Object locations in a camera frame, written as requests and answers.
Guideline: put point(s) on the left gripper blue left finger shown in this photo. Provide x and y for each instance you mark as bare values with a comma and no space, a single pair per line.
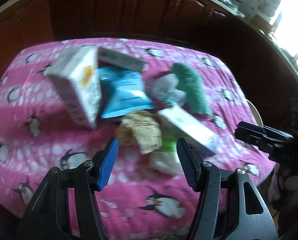
103,162

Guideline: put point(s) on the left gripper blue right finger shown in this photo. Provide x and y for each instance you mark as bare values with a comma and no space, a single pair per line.
191,164

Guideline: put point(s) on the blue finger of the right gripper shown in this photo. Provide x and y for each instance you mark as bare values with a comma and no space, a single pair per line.
249,133

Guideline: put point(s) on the white green plastic bag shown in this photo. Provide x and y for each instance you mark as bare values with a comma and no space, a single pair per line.
165,159

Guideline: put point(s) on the small white box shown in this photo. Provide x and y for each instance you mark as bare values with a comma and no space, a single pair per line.
183,124

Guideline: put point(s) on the brown paper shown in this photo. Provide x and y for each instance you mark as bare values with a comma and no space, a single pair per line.
140,128

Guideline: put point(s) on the green scrubbing cloth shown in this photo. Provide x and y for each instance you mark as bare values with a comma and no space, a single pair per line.
192,84

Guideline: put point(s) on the white plastic wrapper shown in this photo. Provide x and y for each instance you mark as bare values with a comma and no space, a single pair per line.
166,90

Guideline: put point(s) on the blue snack bag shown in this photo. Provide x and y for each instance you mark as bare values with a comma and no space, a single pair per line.
123,92

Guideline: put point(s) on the white milk carton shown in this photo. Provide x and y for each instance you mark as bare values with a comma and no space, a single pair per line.
75,77

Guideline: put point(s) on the long grey white box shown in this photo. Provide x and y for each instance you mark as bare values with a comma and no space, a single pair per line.
121,60

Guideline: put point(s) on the white round trash bin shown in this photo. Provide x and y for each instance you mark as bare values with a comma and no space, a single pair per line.
255,113

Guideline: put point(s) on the white gloved right hand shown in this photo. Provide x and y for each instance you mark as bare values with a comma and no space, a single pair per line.
283,189

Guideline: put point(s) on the dark wooden base cabinets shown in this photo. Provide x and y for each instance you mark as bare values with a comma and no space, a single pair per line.
200,24

